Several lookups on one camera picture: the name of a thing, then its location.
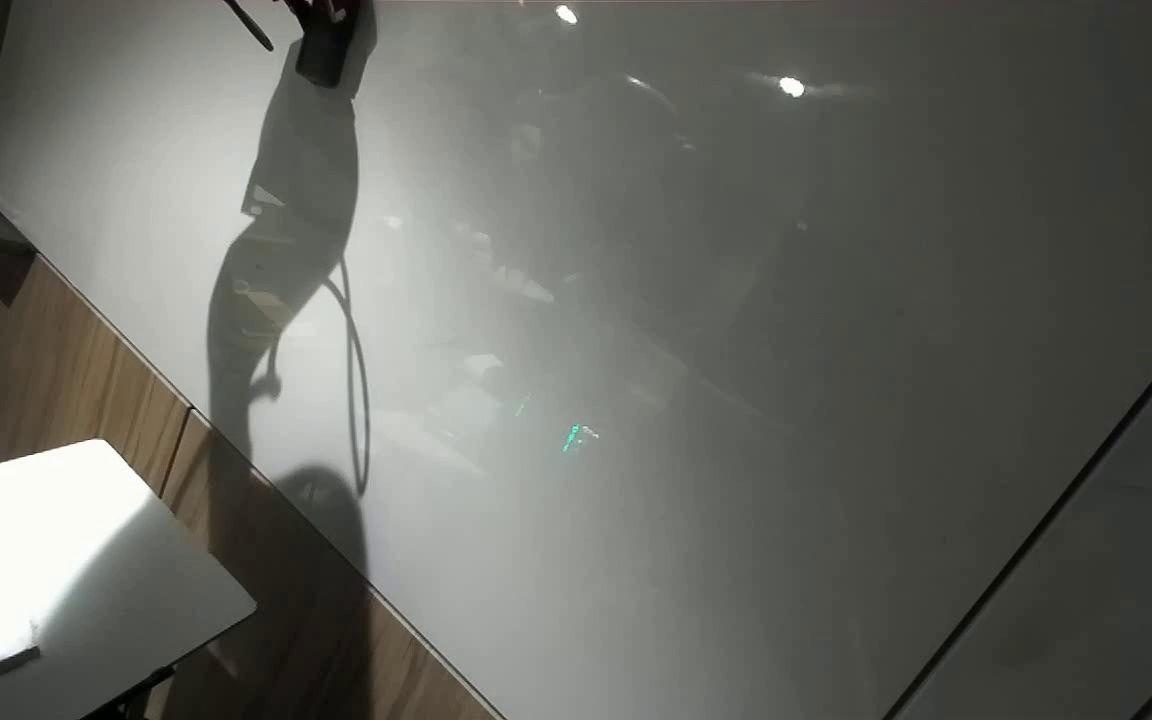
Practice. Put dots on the large white whiteboard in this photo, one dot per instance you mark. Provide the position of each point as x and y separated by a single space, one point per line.
682 374

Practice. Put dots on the small white table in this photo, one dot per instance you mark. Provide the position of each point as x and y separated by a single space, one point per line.
70 574

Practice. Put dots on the black felt board duster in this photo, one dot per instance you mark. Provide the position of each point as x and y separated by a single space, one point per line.
335 56

